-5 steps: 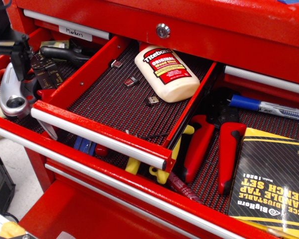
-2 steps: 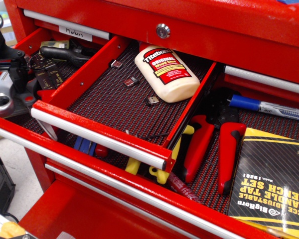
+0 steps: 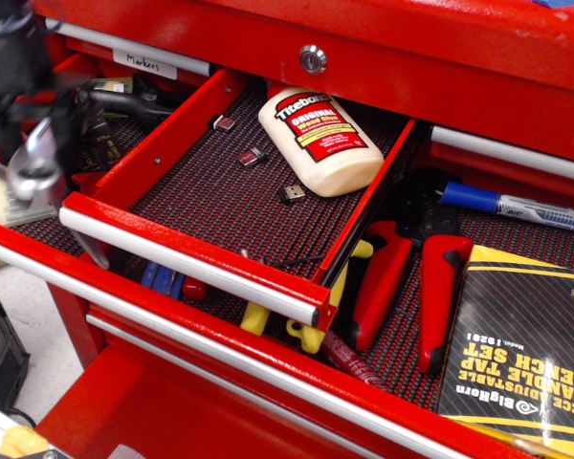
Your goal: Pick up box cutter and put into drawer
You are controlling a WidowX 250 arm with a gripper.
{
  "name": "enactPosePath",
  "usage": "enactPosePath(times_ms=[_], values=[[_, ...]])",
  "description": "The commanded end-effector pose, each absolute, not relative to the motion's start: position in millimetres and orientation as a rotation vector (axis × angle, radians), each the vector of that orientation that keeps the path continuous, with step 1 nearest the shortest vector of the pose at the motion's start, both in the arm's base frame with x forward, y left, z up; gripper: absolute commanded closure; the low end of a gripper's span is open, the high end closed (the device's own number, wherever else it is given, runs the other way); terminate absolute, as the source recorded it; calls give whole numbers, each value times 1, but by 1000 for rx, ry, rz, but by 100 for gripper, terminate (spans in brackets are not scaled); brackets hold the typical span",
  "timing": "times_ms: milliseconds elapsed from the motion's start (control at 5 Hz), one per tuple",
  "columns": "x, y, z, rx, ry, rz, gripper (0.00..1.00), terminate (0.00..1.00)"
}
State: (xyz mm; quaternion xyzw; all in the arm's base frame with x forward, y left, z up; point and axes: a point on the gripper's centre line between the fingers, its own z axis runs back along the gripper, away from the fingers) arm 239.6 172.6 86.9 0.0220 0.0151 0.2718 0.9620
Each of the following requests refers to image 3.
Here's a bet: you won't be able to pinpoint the USB dongle in drawer middle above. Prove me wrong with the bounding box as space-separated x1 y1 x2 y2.
237 147 268 167

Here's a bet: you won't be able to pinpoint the black handled clamp tool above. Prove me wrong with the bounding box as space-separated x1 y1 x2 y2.
89 76 188 124

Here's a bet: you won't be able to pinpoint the yellow handled tool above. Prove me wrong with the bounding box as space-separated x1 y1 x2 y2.
240 240 374 355

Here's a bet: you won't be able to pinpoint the black yellow tap wrench package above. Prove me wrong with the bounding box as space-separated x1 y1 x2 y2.
437 246 574 456

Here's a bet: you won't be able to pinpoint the silver cabinet lock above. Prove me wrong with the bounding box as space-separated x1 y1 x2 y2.
299 45 327 75

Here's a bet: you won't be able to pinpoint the red tube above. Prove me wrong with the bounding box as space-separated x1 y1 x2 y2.
320 331 387 390

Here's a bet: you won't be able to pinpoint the yellow green packet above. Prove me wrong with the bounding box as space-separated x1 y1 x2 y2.
91 76 134 94

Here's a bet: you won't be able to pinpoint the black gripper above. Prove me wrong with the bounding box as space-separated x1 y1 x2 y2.
0 1 96 165

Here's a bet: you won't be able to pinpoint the red handled crimping pliers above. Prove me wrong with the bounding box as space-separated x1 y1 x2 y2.
347 167 474 375

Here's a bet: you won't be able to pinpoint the small red open drawer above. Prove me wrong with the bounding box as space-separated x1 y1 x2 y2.
60 69 416 328

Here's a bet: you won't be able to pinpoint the clear plastic bit case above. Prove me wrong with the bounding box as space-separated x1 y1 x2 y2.
0 178 57 228

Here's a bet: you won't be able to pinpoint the USB dongle near drawer back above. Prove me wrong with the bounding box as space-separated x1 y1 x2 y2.
210 115 235 131

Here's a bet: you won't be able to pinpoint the red tool chest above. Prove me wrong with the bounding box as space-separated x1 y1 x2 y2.
0 1 574 458

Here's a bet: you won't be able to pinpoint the white Markers label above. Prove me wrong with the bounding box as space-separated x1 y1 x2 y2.
113 49 178 80

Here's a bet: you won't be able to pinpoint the red round knob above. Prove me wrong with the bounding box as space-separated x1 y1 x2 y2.
182 276 208 301

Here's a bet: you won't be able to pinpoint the black wire stripper tool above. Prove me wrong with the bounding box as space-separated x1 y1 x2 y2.
77 115 121 172

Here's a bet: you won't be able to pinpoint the blue handled tool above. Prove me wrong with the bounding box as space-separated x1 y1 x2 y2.
141 261 185 299

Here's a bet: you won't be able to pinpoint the Titebond wood glue bottle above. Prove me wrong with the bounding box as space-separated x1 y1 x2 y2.
258 80 385 198

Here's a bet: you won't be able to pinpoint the blue cap BIC marker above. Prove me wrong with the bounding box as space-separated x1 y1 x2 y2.
440 182 574 232

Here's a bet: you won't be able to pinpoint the orange grey scissors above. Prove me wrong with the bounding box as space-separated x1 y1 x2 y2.
0 160 110 270

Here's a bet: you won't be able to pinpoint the black USB dongle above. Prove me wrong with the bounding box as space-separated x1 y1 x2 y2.
278 185 305 204

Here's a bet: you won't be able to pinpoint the silver box cutter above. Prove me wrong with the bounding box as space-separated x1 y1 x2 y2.
6 118 68 207

